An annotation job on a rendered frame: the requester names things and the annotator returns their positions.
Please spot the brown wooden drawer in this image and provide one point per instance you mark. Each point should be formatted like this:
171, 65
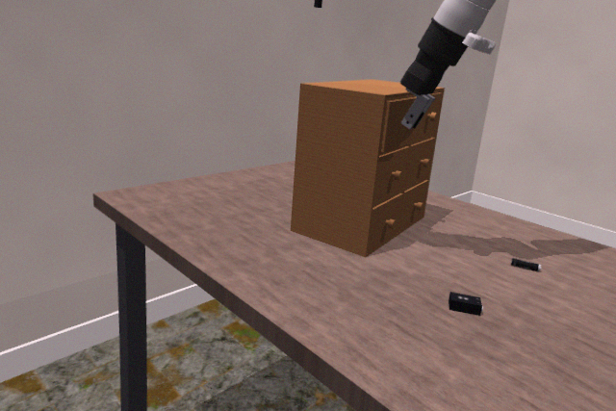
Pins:
393, 133
419, 161
413, 204
427, 126
390, 164
385, 219

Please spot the small brown wooden chest of drawers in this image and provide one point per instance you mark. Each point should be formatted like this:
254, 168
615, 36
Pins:
339, 130

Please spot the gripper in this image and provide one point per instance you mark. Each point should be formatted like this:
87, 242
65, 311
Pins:
455, 23

